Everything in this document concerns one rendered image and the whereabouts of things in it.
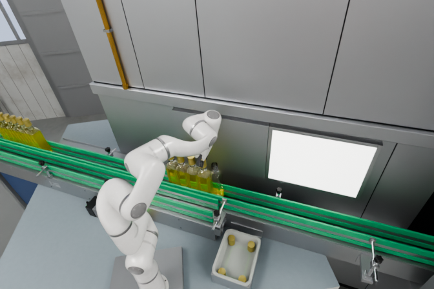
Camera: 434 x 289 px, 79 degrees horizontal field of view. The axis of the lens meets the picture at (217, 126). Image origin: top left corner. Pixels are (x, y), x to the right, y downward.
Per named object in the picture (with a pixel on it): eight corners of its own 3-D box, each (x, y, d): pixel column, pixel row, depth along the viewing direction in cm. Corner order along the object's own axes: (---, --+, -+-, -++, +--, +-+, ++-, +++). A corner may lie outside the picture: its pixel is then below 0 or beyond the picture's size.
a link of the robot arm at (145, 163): (160, 172, 99) (185, 189, 89) (106, 206, 86) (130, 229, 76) (150, 135, 91) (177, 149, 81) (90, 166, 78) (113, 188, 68)
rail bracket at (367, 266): (366, 260, 118) (383, 233, 104) (369, 300, 106) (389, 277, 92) (354, 257, 119) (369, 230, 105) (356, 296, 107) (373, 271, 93)
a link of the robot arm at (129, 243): (101, 238, 84) (119, 197, 97) (128, 275, 97) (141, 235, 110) (128, 236, 82) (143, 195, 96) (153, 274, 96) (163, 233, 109)
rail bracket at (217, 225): (228, 209, 131) (227, 193, 124) (216, 239, 119) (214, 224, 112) (222, 207, 132) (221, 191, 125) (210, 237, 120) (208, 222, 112)
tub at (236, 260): (261, 246, 129) (261, 237, 123) (249, 295, 112) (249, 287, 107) (227, 236, 134) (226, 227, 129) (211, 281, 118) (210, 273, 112)
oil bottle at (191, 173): (203, 191, 142) (199, 163, 129) (199, 199, 138) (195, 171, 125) (194, 188, 143) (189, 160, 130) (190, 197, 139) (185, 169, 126)
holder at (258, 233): (263, 237, 133) (263, 229, 128) (248, 295, 113) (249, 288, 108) (230, 228, 138) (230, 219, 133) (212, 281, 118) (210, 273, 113)
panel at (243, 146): (358, 195, 122) (382, 140, 101) (358, 200, 120) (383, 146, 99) (183, 156, 149) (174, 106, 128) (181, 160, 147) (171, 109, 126)
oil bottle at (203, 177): (214, 194, 140) (210, 166, 127) (210, 202, 136) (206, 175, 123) (204, 191, 142) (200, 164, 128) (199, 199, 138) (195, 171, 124)
